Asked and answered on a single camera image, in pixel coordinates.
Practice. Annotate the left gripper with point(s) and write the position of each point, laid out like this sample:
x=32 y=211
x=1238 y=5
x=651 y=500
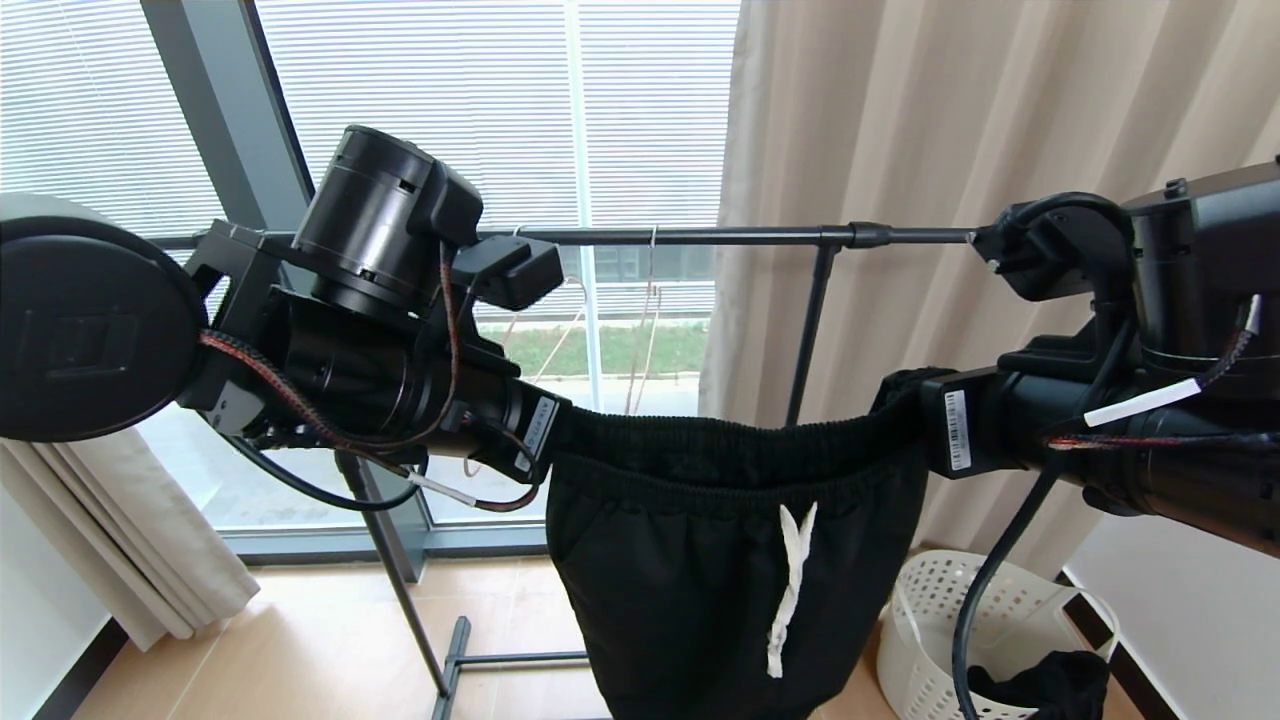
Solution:
x=380 y=390

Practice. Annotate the black shorts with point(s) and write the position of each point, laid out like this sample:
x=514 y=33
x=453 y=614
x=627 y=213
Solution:
x=700 y=560

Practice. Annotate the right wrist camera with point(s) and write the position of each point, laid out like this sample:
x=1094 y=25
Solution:
x=1050 y=250

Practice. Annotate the black clothes rack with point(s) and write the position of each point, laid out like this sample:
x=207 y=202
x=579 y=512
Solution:
x=700 y=236

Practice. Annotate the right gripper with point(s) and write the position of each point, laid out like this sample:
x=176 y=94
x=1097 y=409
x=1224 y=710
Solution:
x=1000 y=420

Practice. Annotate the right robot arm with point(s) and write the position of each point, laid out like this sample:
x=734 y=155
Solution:
x=1200 y=270

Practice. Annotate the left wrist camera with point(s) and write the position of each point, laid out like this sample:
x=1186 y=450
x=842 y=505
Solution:
x=510 y=270

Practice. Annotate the white laundry basket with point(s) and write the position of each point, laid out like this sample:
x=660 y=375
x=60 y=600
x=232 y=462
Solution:
x=930 y=620

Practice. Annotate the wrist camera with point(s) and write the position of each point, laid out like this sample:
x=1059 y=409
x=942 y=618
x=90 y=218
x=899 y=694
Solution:
x=510 y=270
x=1050 y=250

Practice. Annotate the window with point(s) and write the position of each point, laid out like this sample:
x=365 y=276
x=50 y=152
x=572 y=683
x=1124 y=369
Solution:
x=230 y=120

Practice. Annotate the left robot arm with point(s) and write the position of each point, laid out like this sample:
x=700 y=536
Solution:
x=90 y=320

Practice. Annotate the black garment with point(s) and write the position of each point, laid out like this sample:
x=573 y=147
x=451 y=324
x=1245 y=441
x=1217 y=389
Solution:
x=1050 y=685

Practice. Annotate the beige curtain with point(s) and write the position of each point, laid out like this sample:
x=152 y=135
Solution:
x=900 y=120
x=120 y=540

